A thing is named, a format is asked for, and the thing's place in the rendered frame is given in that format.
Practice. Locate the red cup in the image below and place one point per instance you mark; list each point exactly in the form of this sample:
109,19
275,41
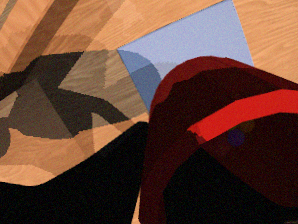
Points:
196,104

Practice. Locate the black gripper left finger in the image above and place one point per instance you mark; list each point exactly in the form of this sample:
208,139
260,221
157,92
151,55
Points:
102,189

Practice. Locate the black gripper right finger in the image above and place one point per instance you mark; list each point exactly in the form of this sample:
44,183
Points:
201,191

